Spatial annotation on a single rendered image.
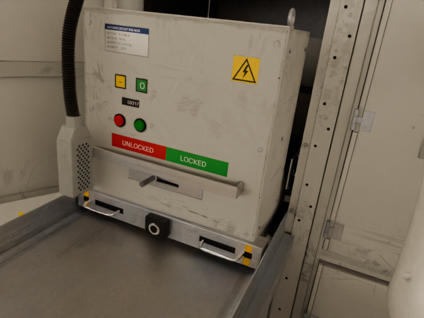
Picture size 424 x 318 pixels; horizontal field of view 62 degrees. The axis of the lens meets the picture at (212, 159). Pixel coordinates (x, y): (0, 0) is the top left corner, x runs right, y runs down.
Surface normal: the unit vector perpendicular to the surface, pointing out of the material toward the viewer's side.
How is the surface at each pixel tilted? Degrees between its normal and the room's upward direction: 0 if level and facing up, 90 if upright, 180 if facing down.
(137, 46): 90
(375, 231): 90
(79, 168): 90
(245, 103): 90
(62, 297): 0
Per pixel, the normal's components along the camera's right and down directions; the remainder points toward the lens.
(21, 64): 0.64, 0.33
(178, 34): -0.41, 0.29
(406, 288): -0.92, -0.30
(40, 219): 0.91, 0.23
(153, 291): 0.10, -0.93
